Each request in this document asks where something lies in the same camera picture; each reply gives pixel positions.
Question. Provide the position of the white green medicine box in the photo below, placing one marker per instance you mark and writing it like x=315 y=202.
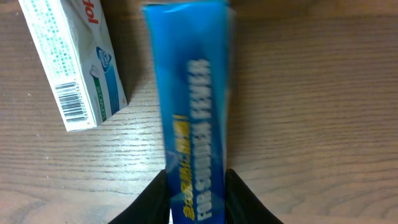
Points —
x=74 y=46

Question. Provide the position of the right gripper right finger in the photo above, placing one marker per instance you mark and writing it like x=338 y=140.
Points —
x=242 y=206

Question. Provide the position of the blue Kool Fever box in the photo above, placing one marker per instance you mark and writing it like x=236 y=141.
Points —
x=192 y=60

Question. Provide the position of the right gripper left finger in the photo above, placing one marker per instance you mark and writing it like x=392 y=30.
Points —
x=152 y=205

